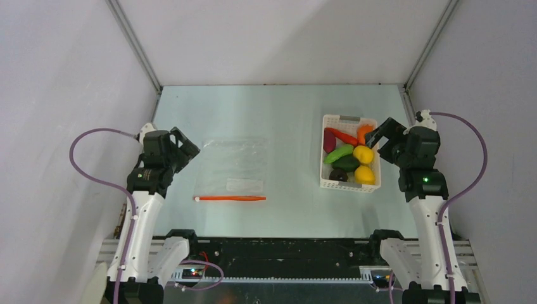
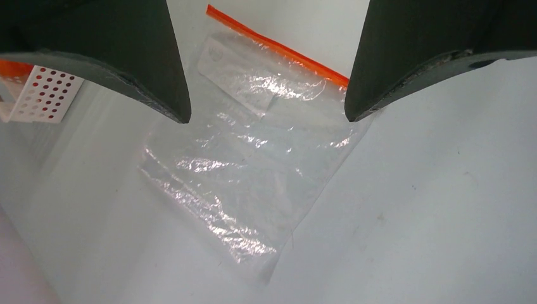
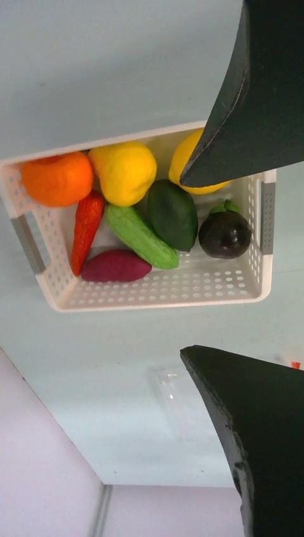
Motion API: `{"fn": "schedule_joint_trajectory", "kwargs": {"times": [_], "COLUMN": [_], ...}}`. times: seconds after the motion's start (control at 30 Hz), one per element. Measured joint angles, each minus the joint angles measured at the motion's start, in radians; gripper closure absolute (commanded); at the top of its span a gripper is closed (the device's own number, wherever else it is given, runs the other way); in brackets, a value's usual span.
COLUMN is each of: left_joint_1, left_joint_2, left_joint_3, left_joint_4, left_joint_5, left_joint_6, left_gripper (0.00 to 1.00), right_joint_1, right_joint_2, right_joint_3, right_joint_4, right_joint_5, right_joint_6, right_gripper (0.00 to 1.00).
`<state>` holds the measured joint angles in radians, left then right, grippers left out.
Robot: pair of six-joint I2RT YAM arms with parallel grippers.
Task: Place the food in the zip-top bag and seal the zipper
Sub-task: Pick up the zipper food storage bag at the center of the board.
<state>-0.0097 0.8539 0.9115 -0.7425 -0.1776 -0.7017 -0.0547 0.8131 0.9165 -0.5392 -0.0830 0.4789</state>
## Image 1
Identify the clear zip top bag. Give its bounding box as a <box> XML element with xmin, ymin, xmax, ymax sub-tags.
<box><xmin>194</xmin><ymin>137</ymin><xmax>268</xmax><ymax>202</ymax></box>

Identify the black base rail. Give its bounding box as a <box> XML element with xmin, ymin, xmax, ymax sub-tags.
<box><xmin>167</xmin><ymin>229</ymin><xmax>403</xmax><ymax>280</ymax></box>

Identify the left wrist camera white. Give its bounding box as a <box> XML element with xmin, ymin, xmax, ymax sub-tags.
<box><xmin>137</xmin><ymin>122</ymin><xmax>157</xmax><ymax>144</ymax></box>

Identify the yellow lemon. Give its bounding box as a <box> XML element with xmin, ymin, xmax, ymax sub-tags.
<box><xmin>353</xmin><ymin>165</ymin><xmax>376</xmax><ymax>185</ymax></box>
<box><xmin>353</xmin><ymin>146</ymin><xmax>374</xmax><ymax>165</ymax></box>

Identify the white perforated plastic basket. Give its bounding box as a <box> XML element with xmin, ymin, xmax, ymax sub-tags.
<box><xmin>319</xmin><ymin>115</ymin><xmax>381</xmax><ymax>193</ymax></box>

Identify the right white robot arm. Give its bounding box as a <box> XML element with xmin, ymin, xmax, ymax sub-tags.
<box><xmin>365</xmin><ymin>117</ymin><xmax>481</xmax><ymax>303</ymax></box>

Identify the dark green avocado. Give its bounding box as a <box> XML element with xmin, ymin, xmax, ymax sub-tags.
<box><xmin>332</xmin><ymin>155</ymin><xmax>360</xmax><ymax>173</ymax></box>

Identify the red chili pepper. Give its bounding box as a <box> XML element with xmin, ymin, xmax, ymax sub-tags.
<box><xmin>326</xmin><ymin>127</ymin><xmax>359</xmax><ymax>146</ymax></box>

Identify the light green pepper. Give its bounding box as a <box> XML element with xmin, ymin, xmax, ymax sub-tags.
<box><xmin>324</xmin><ymin>144</ymin><xmax>355</xmax><ymax>164</ymax></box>

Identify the orange fruit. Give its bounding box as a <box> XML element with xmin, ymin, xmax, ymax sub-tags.
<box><xmin>357</xmin><ymin>124</ymin><xmax>374</xmax><ymax>146</ymax></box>

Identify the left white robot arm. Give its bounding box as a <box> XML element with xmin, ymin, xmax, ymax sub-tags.
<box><xmin>104</xmin><ymin>123</ymin><xmax>200</xmax><ymax>303</ymax></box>

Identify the purple sweet potato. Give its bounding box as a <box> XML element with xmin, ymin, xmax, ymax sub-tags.
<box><xmin>323</xmin><ymin>128</ymin><xmax>337</xmax><ymax>154</ymax></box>

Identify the dark brown round fruit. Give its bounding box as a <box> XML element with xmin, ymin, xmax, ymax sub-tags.
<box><xmin>329</xmin><ymin>168</ymin><xmax>348</xmax><ymax>182</ymax></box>

